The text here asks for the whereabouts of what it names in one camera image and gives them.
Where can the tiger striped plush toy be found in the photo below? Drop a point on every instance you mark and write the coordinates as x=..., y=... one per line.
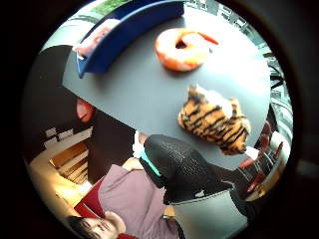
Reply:
x=212, y=124

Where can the the person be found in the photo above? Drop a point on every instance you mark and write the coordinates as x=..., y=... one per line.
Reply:
x=133, y=199

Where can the red and white chair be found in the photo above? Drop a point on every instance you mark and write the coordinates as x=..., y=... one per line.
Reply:
x=262, y=156

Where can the wooden shelf unit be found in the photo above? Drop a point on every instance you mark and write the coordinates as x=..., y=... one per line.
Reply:
x=71, y=162

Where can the red round stool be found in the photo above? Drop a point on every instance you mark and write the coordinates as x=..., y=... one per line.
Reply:
x=84, y=110

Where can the blue plastic tray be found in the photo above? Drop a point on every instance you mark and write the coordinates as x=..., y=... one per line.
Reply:
x=133, y=31

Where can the pink plush toy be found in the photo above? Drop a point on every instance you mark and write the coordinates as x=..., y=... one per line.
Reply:
x=94, y=38

